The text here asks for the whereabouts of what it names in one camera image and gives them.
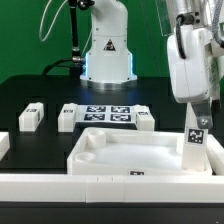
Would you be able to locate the white fence block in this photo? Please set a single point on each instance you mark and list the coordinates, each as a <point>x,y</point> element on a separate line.
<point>4,143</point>
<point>215,154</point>

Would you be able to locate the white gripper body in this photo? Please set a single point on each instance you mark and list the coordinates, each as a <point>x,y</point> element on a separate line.
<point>189,76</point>

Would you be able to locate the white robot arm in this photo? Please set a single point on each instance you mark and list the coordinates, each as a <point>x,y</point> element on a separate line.
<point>109,63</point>

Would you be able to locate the fiducial marker sheet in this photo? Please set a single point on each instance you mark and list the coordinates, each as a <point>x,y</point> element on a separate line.
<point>105,114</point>

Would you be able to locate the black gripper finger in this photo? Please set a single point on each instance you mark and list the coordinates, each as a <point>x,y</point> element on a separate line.
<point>202,111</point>

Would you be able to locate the white right fence block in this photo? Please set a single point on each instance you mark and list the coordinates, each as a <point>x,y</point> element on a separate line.
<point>215,154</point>

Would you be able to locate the white left fence block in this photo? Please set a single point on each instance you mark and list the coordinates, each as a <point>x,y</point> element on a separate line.
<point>4,143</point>

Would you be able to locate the white front fence wall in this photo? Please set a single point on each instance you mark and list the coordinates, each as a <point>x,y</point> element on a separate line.
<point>121,189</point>

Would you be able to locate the black camera stand pole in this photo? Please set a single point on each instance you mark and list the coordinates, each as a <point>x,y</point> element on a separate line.
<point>76,69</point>

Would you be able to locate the white desk top tray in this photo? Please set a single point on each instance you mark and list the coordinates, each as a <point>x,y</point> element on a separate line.
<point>107,151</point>

